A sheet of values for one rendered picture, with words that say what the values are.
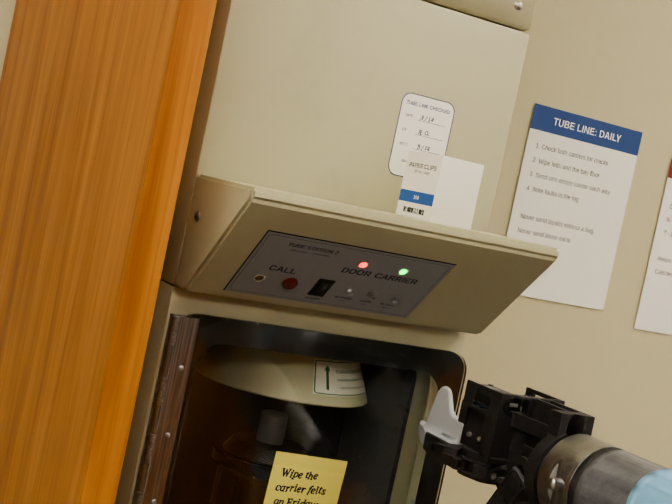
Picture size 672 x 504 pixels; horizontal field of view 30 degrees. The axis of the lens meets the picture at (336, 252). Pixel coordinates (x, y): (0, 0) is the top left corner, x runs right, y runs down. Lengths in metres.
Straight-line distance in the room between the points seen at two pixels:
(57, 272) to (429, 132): 0.37
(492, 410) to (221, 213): 0.29
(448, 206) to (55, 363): 0.37
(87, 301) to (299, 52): 0.29
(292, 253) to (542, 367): 0.90
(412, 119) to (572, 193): 0.72
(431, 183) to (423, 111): 0.10
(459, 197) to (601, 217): 0.81
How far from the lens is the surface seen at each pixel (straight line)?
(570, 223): 1.88
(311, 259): 1.07
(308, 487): 1.19
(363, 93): 1.16
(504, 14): 1.25
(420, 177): 1.13
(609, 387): 2.00
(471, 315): 1.21
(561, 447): 1.03
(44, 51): 1.31
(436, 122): 1.21
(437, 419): 1.18
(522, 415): 1.08
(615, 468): 0.99
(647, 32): 1.95
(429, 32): 1.20
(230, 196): 1.02
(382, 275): 1.11
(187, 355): 1.11
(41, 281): 1.18
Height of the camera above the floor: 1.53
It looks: 3 degrees down
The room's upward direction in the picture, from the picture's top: 12 degrees clockwise
